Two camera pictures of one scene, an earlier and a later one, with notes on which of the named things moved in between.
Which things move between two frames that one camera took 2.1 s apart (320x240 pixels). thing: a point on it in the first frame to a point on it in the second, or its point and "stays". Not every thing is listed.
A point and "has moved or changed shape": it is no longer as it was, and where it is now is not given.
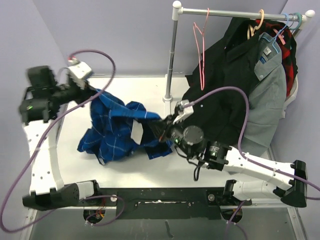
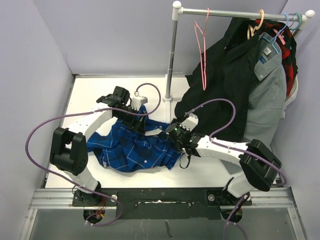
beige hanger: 250,27 stays
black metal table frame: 165,203 stays
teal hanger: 300,21 stays
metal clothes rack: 177,12 stays
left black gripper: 85,94 to 136,125
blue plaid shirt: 118,130 has moved or changed shape
